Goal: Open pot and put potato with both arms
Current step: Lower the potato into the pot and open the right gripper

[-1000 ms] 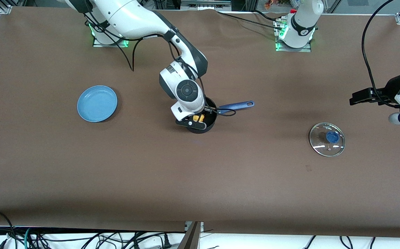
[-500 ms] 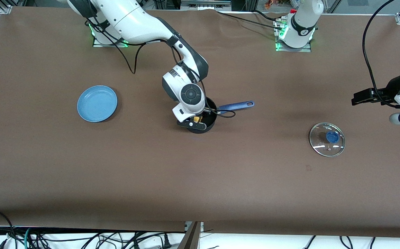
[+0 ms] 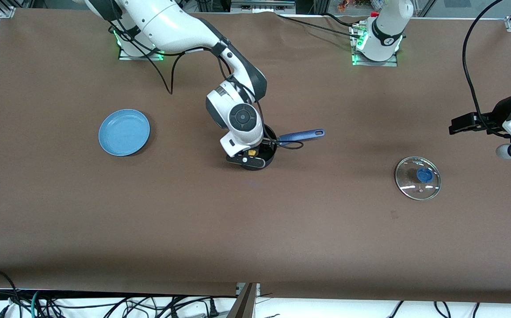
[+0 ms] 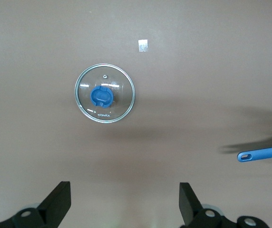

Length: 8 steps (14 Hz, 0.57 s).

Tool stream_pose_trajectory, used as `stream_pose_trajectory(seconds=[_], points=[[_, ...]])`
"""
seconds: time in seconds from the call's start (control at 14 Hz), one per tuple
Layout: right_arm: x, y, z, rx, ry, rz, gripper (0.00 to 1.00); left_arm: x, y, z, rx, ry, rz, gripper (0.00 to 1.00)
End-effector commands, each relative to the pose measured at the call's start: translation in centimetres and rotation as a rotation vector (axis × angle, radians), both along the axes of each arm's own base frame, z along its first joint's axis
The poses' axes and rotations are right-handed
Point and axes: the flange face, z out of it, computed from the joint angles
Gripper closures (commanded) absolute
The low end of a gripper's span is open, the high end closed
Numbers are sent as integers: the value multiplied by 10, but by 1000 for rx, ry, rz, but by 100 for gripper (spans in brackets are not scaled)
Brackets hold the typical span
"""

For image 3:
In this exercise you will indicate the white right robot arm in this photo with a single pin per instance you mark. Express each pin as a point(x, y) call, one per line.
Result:
point(171, 26)

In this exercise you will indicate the aluminium frame profile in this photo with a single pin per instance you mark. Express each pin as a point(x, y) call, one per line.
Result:
point(246, 304)

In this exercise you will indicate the brown table cover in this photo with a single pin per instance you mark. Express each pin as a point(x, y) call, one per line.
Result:
point(255, 221)

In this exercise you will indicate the glass lid blue knob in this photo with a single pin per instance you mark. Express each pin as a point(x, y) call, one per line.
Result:
point(408, 185)

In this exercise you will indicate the blue round plate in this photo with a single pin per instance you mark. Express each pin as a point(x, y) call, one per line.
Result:
point(123, 132)

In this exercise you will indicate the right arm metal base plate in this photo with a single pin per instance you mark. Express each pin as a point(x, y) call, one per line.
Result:
point(125, 57)

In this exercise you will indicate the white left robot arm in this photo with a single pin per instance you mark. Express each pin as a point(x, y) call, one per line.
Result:
point(388, 31)

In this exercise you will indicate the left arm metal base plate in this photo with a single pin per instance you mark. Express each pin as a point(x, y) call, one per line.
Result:
point(390, 63)

